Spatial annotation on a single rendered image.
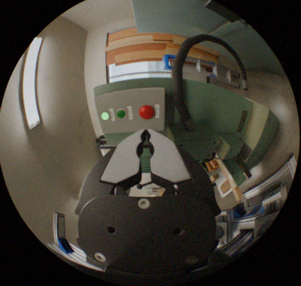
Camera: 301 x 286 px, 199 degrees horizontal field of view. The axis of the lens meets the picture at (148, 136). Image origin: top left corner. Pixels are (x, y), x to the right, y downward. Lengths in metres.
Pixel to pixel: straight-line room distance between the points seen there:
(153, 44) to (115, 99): 1.71
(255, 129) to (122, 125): 0.62
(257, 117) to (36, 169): 1.94
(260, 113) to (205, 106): 0.38
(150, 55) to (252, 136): 1.65
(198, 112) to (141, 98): 0.19
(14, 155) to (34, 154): 0.32
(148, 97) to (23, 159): 1.37
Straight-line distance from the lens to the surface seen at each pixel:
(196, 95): 0.28
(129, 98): 0.19
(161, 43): 1.86
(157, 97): 0.18
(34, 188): 1.45
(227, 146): 0.36
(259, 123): 0.58
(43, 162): 1.44
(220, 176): 0.67
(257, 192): 1.32
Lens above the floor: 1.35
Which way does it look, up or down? 1 degrees up
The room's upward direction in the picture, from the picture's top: 93 degrees counter-clockwise
